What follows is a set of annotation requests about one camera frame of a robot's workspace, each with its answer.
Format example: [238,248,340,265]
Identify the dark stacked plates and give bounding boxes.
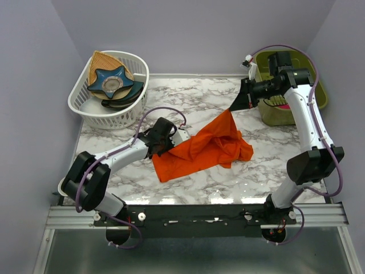
[101,84,144,108]

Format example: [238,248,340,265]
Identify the white plastic basket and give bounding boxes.
[68,50,149,130]

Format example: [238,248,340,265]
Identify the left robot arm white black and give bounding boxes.
[58,118,180,225]

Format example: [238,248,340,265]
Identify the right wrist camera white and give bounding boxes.
[241,55,257,80]

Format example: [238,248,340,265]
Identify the orange t shirt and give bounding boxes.
[152,110,254,183]

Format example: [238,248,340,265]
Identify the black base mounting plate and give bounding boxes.
[94,203,296,239]

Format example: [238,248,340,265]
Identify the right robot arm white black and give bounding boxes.
[229,51,344,224]

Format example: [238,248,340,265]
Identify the aluminium rail frame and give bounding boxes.
[34,203,363,273]

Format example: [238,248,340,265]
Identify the woven bamboo leaf tray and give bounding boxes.
[88,51,134,84]

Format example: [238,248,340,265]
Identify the white paper cup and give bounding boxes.
[57,178,68,197]

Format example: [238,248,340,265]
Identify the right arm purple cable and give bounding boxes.
[248,45,344,247]

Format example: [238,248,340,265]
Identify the green plastic bin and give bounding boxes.
[254,50,329,126]

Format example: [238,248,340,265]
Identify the blue star shaped dish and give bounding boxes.
[87,66,144,100]

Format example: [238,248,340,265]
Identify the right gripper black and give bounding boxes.
[229,76,281,111]

